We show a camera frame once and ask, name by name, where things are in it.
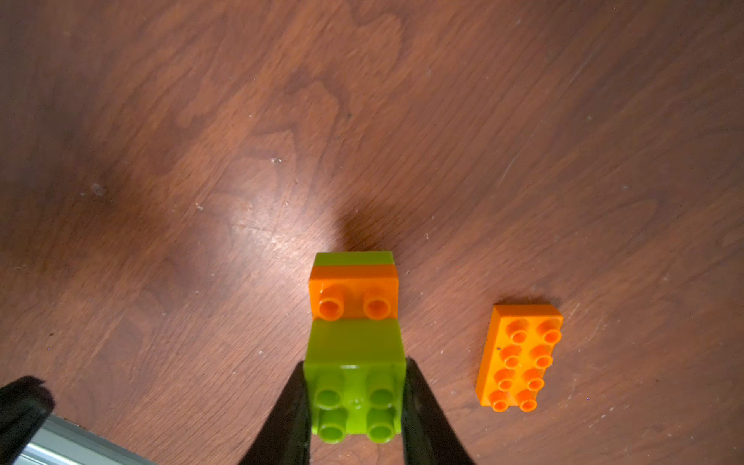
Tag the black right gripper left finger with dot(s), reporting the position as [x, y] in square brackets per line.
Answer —
[286, 434]

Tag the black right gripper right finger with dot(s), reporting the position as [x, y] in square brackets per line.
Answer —
[427, 435]

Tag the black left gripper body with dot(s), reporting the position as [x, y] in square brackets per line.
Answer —
[25, 406]

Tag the green square lego brick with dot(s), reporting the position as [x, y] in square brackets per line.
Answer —
[355, 371]

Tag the orange long lego brick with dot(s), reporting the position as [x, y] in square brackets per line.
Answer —
[354, 292]
[519, 349]

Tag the green long lego brick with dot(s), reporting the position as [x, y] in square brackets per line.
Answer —
[343, 259]

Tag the aluminium frame rail left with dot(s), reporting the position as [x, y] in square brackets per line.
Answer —
[61, 442]

